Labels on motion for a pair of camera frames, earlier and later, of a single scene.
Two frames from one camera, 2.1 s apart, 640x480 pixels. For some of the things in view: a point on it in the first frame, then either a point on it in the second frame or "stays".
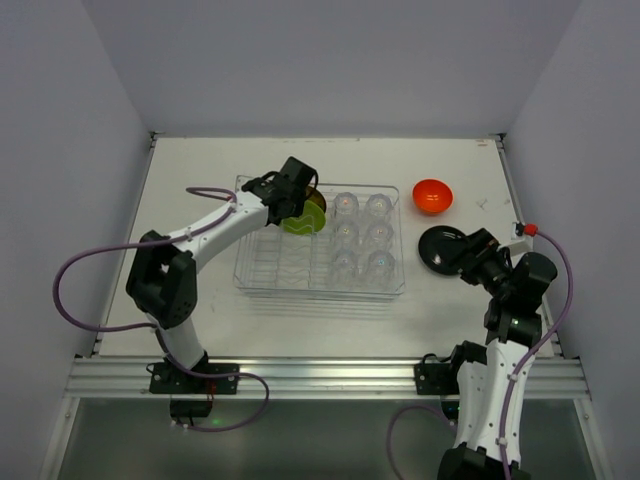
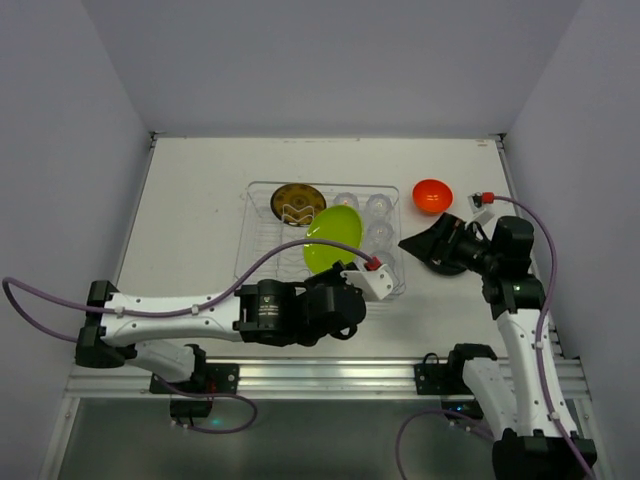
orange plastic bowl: x=432 y=196 stays
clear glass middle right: x=378 y=236 stays
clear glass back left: x=346 y=206 stays
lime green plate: x=312 y=220 -> x=340 y=223
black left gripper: x=291 y=201 -> x=338 y=279
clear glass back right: x=378 y=208 stays
